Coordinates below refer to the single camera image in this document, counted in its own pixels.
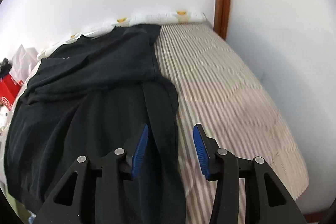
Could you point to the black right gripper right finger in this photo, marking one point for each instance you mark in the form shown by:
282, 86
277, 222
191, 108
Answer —
266, 198

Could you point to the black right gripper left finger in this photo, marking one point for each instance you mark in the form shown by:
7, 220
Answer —
93, 191

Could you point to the black sweatshirt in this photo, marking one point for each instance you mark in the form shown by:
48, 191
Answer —
88, 98

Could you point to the striped beige mattress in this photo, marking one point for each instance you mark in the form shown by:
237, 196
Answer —
216, 89

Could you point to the red paper bag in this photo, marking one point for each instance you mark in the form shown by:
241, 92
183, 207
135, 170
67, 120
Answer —
9, 89

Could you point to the plaid dark cloth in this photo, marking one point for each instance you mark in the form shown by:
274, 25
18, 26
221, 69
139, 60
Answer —
5, 67

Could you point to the white plastic bag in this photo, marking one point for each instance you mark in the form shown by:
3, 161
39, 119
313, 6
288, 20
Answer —
23, 62

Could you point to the white patterned pillow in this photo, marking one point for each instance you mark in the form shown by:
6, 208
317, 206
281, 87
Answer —
171, 17

